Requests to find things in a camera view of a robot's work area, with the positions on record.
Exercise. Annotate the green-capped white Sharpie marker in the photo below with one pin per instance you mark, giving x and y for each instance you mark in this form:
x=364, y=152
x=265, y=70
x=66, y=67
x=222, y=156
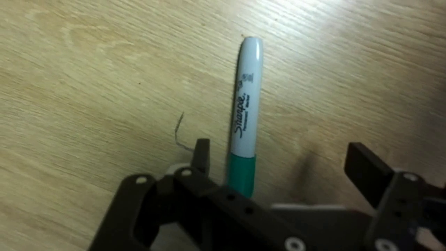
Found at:
x=246, y=116

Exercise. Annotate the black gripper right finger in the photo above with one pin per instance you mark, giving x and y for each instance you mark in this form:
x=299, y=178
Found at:
x=399, y=203

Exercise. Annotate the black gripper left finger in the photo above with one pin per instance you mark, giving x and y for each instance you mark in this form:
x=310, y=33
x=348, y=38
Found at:
x=134, y=203

